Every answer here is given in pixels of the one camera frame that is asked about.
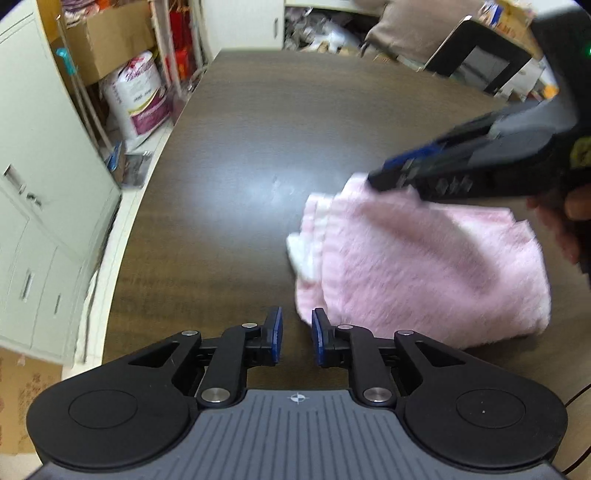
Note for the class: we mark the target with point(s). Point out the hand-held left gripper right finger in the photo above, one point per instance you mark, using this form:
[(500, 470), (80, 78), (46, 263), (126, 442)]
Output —
[(317, 337)]

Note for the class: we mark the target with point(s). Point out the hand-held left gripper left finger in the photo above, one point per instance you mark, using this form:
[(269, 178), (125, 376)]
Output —
[(277, 334)]

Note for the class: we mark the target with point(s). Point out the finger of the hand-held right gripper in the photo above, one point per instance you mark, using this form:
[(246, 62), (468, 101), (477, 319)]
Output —
[(443, 177), (429, 148)]

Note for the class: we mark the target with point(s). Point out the pink towel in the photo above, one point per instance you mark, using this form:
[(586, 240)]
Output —
[(415, 277)]

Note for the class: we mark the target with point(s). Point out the person's right hand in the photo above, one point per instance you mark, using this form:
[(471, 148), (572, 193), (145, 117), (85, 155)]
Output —
[(575, 217)]

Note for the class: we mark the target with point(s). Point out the black framed tray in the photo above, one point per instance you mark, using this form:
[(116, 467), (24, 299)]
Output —
[(485, 60)]

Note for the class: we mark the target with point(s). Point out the beige cushion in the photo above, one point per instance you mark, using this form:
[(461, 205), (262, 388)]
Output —
[(411, 32)]

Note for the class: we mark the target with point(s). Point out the stack of colourful boxes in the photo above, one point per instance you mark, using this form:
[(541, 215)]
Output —
[(517, 23)]

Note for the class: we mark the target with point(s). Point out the grey clutter pile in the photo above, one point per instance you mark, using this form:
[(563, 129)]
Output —
[(318, 30)]

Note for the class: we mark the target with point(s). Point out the white cabinet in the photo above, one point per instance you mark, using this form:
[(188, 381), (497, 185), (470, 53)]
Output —
[(244, 27)]

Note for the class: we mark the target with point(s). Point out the flat printed cardboard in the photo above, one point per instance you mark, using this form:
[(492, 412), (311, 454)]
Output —
[(23, 401)]

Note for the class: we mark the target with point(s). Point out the red bags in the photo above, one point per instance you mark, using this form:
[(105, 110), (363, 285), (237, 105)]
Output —
[(181, 50)]

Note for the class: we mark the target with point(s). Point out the white printed sack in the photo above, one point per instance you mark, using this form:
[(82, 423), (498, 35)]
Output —
[(138, 101)]

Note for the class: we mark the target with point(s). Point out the grey metal cabinet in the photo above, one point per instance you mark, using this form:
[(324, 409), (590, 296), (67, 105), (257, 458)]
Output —
[(37, 138)]

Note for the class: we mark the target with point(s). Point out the cardboard box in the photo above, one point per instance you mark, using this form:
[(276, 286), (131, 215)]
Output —
[(106, 41)]

